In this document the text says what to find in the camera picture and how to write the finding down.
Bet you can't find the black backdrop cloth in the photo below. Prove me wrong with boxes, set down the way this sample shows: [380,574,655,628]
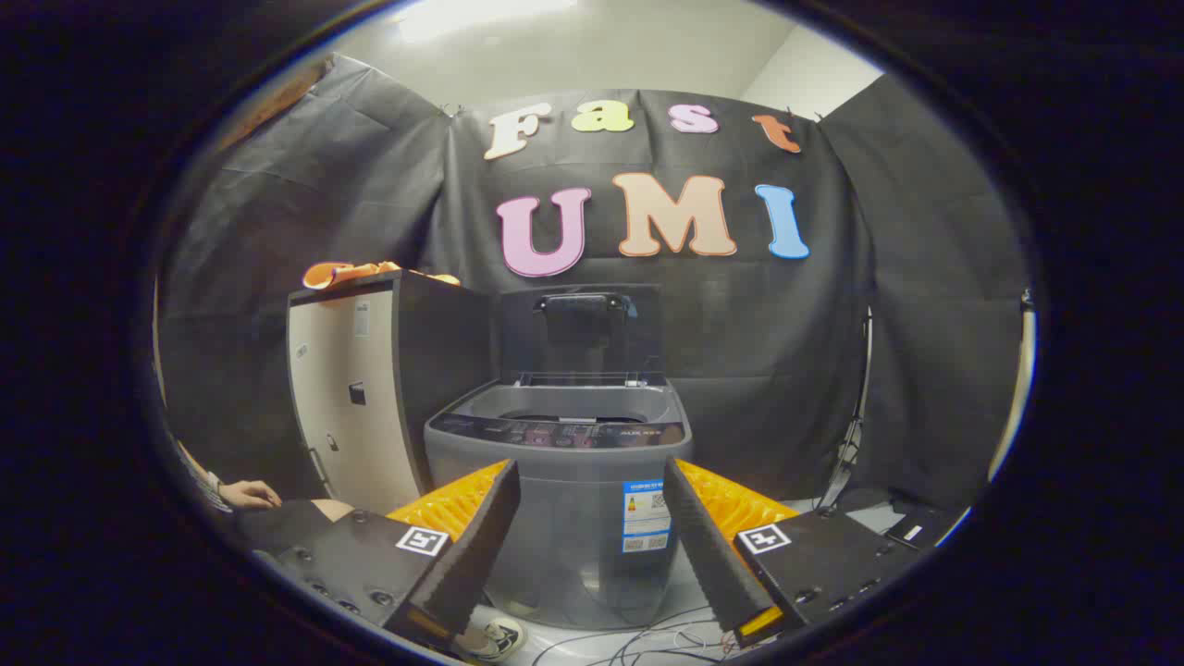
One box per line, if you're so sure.
[157,54,1032,519]

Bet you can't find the bundle of floor cables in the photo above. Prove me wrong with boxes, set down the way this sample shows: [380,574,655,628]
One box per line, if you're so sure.
[532,606,741,666]

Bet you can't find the dark washing machine lid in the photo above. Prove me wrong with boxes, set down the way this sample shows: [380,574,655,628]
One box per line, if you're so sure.
[499,285,663,385]

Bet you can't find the grey washing machine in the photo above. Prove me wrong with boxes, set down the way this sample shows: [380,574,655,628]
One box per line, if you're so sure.
[424,375,695,632]

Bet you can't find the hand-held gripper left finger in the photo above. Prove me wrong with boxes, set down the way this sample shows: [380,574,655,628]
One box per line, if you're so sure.
[254,458,522,650]

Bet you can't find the orange polo shirt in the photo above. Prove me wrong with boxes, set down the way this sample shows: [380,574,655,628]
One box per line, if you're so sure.
[302,261,461,290]

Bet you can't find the beige and black cabinet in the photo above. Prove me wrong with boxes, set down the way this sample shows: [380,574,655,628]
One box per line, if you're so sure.
[285,270,496,517]

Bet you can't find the black box on floor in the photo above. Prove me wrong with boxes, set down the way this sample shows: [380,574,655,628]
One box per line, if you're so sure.
[883,504,968,553]

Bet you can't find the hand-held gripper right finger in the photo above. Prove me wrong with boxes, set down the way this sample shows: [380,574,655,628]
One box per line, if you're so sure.
[663,456,928,648]

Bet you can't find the person's black and white shoe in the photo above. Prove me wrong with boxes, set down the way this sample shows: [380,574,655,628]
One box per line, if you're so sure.
[458,617,526,663]

